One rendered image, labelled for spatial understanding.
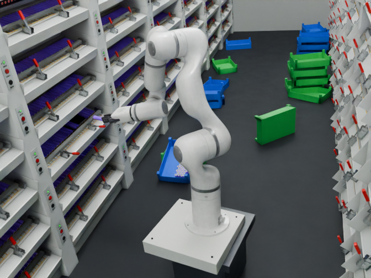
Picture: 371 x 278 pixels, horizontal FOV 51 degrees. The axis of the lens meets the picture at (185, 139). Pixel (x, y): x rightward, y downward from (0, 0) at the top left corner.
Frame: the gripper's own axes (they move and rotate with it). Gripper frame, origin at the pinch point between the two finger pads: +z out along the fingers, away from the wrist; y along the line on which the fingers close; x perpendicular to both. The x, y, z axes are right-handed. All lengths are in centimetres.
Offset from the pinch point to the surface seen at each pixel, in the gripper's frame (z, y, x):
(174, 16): 13, -163, -14
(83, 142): 15.4, 5.2, 8.1
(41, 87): 7.0, 23.6, -28.1
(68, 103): 14.3, 3.8, -12.6
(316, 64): -88, -180, 57
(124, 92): 16, -50, 5
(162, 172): 8, -42, 61
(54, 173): 14.9, 32.3, 8.4
